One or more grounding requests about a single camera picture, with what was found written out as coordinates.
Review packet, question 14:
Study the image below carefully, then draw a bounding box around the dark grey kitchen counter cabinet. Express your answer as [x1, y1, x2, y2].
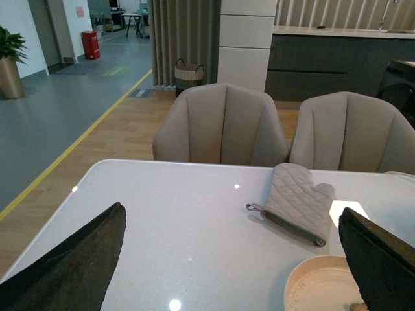
[265, 33, 414, 102]

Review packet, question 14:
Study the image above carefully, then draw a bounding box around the chrome kitchen faucet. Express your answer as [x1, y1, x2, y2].
[378, 0, 397, 32]

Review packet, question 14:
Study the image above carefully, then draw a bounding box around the cream round plate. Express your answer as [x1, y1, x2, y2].
[284, 255, 364, 310]

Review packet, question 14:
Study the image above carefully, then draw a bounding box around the beige upholstered chair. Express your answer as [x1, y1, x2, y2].
[152, 84, 289, 167]
[289, 91, 414, 174]

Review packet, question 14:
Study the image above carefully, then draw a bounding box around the grey quilted oven mitt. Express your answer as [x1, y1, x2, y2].
[246, 163, 335, 247]

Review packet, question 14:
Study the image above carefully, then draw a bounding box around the beige upholstered chair left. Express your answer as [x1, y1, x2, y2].
[152, 84, 289, 167]

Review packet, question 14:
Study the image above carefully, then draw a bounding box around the black front-load washing machine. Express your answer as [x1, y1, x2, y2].
[376, 60, 414, 122]

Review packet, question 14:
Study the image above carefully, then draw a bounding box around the beige pleated curtain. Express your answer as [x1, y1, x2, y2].
[147, 1, 222, 87]

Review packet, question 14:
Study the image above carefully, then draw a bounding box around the potted plant in gold pot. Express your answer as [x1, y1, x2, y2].
[1, 27, 27, 99]

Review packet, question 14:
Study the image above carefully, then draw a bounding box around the beige upholstered chair right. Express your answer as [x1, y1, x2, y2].
[289, 91, 414, 174]

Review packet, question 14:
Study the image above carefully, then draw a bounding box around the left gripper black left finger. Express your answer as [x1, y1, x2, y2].
[1, 202, 126, 310]

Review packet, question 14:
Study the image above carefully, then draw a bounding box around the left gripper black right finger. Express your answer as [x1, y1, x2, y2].
[338, 207, 414, 310]

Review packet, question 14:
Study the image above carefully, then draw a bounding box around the white pillar cabinet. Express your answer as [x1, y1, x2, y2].
[217, 0, 277, 92]

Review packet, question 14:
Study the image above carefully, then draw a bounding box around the woven laundry basket with handles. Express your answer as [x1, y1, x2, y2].
[174, 58, 205, 97]

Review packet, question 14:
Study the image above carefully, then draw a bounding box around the black-legged table in background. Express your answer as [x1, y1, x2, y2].
[121, 12, 150, 38]

